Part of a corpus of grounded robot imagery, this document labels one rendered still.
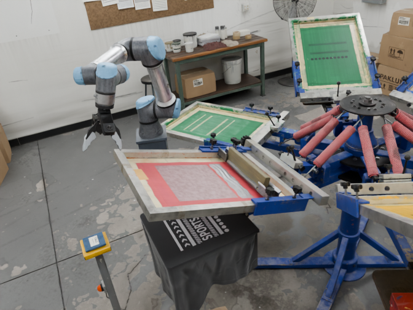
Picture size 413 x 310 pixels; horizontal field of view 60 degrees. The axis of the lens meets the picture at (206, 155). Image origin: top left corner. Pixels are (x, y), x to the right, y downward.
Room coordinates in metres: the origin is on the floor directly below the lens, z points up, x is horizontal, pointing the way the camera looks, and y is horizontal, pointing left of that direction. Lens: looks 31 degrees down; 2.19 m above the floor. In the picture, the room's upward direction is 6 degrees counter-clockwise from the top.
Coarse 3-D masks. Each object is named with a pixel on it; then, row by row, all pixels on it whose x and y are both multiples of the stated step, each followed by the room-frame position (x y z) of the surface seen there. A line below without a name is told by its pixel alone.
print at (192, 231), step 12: (216, 216) 1.46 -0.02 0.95; (168, 228) 1.40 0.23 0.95; (180, 228) 1.39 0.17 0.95; (192, 228) 1.38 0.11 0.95; (204, 228) 1.37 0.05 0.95; (216, 228) 1.36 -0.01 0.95; (228, 228) 1.36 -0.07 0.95; (180, 240) 1.31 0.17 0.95; (192, 240) 1.30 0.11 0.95; (204, 240) 1.29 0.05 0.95
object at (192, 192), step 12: (216, 180) 1.48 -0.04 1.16; (240, 180) 1.52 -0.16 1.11; (156, 192) 1.28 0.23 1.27; (168, 192) 1.29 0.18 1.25; (180, 192) 1.31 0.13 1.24; (192, 192) 1.32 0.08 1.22; (204, 192) 1.34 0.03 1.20; (216, 192) 1.36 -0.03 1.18; (228, 192) 1.37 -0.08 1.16; (252, 192) 1.41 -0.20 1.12; (168, 204) 1.19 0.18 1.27; (180, 204) 1.20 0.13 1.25; (192, 204) 1.22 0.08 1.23
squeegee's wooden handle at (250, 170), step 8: (232, 152) 1.67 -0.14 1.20; (232, 160) 1.65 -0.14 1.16; (240, 160) 1.59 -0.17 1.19; (248, 160) 1.57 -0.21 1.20; (240, 168) 1.57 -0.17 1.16; (248, 168) 1.52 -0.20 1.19; (256, 168) 1.48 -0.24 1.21; (248, 176) 1.50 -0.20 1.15; (256, 176) 1.44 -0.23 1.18; (264, 176) 1.40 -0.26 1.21; (256, 184) 1.43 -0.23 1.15; (264, 184) 1.38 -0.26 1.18
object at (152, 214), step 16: (128, 176) 1.33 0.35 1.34; (272, 176) 1.56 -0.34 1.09; (144, 192) 1.21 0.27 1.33; (288, 192) 1.42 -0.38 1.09; (144, 208) 1.11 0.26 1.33; (160, 208) 1.10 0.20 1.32; (176, 208) 1.12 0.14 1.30; (192, 208) 1.13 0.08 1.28; (208, 208) 1.15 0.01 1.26; (224, 208) 1.17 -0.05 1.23; (240, 208) 1.20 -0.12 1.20
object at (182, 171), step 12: (144, 168) 1.50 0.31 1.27; (156, 168) 1.52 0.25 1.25; (168, 168) 1.54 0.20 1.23; (180, 168) 1.56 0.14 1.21; (192, 168) 1.58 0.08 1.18; (204, 168) 1.60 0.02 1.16; (228, 168) 1.65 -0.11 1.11; (156, 180) 1.39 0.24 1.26; (168, 180) 1.40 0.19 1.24; (180, 180) 1.42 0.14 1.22; (192, 180) 1.44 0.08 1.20; (204, 180) 1.46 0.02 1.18
